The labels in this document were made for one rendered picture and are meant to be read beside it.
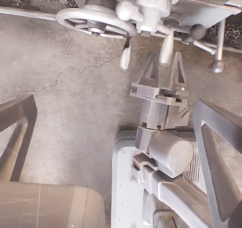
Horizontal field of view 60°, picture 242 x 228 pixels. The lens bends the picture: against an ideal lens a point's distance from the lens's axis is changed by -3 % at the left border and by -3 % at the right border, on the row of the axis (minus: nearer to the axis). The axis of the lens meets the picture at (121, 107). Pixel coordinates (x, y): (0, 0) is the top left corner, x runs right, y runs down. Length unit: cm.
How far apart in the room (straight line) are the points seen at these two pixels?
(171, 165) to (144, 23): 24
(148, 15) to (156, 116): 18
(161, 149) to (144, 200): 77
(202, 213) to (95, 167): 105
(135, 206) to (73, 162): 47
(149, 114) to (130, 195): 77
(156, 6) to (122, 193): 93
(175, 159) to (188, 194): 7
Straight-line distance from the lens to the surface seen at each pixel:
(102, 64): 126
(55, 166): 143
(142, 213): 118
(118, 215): 121
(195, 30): 50
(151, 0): 38
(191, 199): 40
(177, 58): 43
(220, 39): 68
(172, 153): 37
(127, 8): 35
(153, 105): 42
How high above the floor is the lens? 126
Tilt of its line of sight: 82 degrees down
